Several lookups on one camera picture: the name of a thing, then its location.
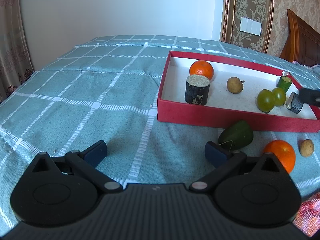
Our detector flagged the white wall switch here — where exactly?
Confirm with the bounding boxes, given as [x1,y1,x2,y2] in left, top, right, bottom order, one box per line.
[240,17,261,36]

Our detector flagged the pink cloth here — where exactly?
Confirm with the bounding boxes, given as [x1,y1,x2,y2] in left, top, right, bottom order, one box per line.
[293,198,319,237]

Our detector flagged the teal checked bed sheet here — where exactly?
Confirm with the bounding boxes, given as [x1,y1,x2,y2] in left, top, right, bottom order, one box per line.
[1,35,319,235]

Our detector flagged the wooden headboard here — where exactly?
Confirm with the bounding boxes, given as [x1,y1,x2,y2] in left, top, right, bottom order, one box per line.
[280,9,320,66]

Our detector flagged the patterned curtain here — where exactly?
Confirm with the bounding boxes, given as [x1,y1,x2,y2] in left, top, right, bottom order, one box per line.
[0,0,34,102]

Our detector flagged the green cucumber piece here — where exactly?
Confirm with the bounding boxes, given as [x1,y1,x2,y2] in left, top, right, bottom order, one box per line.
[277,76,292,93]

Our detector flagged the green tomato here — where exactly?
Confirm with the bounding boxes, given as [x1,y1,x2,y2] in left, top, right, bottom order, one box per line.
[257,89,275,113]
[272,87,286,107]

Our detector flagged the gold wall trim frame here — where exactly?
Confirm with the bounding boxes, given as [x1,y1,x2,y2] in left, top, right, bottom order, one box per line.
[220,0,274,53]

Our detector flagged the small orange tangerine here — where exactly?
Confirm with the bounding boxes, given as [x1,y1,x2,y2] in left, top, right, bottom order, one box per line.
[189,60,214,81]

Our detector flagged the small brown longan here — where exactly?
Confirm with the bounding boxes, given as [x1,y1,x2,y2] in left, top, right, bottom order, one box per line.
[299,139,315,158]

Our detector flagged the green avocado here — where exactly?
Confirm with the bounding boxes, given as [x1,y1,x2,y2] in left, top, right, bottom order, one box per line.
[218,120,254,151]

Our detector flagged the red shallow cardboard box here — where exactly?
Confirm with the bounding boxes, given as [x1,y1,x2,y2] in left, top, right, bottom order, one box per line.
[157,51,319,133]

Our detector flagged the large orange tangerine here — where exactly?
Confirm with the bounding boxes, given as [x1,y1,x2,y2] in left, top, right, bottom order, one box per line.
[263,140,296,173]

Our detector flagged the brown longan fruit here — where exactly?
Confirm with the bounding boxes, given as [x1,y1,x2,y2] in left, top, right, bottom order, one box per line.
[227,77,244,94]

